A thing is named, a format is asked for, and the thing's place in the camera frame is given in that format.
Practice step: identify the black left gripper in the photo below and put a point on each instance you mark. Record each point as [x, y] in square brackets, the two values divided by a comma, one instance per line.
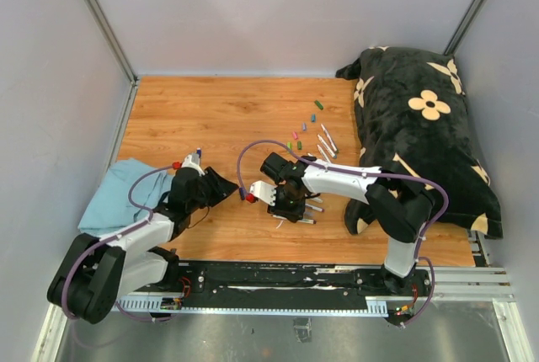
[221, 187]

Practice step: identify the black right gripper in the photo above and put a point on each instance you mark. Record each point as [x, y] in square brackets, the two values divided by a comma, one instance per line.
[291, 214]

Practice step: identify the navy cap marker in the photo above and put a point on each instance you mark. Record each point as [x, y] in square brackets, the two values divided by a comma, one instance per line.
[303, 220]

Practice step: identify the lavender cap marker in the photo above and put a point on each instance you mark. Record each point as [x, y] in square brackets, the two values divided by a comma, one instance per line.
[323, 153]

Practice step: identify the dark green cap marker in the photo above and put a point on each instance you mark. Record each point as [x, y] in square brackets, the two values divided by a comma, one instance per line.
[330, 139]

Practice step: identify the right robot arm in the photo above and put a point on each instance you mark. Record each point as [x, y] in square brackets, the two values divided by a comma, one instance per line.
[399, 203]

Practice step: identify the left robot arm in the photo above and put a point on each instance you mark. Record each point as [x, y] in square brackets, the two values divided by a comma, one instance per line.
[97, 271]

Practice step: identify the light blue cloth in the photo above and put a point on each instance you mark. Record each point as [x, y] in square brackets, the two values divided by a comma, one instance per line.
[110, 210]

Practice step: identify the black floral pillow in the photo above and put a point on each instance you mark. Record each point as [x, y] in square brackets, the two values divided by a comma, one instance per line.
[411, 115]

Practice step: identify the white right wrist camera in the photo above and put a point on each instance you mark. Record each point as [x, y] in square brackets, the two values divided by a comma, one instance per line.
[263, 191]

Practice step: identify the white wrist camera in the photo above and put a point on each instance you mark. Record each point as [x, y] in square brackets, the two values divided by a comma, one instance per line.
[192, 160]
[263, 191]

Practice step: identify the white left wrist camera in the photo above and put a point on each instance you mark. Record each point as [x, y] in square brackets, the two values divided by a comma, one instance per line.
[192, 160]

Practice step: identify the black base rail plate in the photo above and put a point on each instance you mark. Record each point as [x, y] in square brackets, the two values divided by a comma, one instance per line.
[260, 286]

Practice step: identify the aluminium frame rails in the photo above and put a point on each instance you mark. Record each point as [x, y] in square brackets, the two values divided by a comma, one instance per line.
[470, 314]

